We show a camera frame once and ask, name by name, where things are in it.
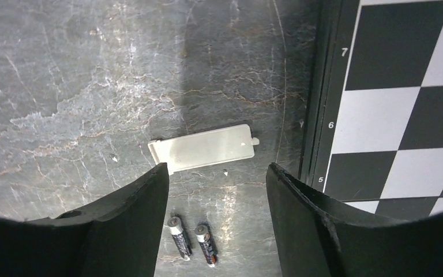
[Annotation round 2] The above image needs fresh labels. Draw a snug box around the black white chessboard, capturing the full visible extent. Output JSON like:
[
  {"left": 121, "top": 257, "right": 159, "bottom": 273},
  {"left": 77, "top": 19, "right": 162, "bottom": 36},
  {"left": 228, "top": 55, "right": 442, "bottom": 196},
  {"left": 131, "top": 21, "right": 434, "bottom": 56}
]
[{"left": 298, "top": 1, "right": 443, "bottom": 220}]

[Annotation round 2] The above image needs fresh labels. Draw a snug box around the aaa battery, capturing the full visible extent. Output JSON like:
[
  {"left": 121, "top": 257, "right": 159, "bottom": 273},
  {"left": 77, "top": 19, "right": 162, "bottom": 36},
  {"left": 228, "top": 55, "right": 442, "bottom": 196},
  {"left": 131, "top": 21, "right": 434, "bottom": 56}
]
[
  {"left": 167, "top": 216, "right": 192, "bottom": 261},
  {"left": 194, "top": 224, "right": 217, "bottom": 267}
]

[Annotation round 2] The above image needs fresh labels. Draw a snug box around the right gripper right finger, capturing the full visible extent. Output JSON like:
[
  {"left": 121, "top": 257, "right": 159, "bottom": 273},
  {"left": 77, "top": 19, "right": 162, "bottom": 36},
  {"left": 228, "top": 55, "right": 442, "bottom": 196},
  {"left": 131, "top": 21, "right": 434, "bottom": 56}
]
[{"left": 266, "top": 163, "right": 443, "bottom": 276}]

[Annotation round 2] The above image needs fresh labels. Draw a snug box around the AAA battery middle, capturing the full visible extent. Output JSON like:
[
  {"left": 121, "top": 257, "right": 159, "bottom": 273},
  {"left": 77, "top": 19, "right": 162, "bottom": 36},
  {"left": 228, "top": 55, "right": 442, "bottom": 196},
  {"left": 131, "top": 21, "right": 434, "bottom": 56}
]
[{"left": 167, "top": 216, "right": 192, "bottom": 261}]

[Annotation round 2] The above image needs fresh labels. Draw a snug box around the AAA battery right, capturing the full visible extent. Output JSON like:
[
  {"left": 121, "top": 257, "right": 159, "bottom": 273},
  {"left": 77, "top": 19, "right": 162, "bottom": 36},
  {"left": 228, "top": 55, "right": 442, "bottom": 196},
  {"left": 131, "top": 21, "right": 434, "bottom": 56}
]
[{"left": 194, "top": 224, "right": 217, "bottom": 267}]

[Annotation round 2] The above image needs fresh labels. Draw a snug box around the white battery cover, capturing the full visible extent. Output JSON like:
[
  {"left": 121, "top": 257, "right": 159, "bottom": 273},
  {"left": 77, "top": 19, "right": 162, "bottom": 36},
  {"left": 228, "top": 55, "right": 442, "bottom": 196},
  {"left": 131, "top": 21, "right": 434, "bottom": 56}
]
[{"left": 148, "top": 123, "right": 260, "bottom": 175}]

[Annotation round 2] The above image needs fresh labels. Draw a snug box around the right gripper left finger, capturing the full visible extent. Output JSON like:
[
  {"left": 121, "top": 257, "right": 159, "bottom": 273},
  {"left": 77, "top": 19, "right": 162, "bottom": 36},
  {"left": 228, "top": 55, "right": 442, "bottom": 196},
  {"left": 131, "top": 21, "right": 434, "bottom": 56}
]
[{"left": 0, "top": 163, "right": 170, "bottom": 276}]

